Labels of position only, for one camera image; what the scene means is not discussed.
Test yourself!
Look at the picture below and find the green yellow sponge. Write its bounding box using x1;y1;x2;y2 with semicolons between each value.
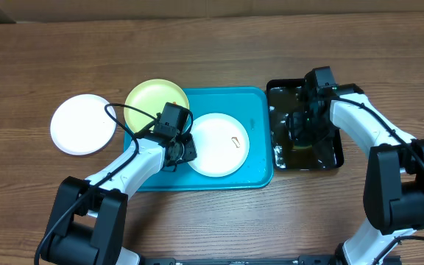
292;145;313;150

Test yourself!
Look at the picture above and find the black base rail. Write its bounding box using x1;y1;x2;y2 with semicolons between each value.
139;255;345;265

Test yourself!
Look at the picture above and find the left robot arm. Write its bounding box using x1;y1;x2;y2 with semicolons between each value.
34;133;197;264

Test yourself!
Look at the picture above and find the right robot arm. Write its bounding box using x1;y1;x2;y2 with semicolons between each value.
285;89;424;264

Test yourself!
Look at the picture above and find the black water tray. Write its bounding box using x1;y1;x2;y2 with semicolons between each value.
266;78;344;171

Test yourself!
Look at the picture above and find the teal plastic tray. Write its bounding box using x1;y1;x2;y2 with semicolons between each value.
127;87;273;191

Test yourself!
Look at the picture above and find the white plate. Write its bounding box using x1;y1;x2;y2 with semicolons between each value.
50;94;116;155
188;113;250;177

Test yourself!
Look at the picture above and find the lime green plate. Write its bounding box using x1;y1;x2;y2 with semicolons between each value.
124;79;189;133

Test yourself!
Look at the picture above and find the white plate front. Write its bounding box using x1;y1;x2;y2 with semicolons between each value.
188;113;250;177

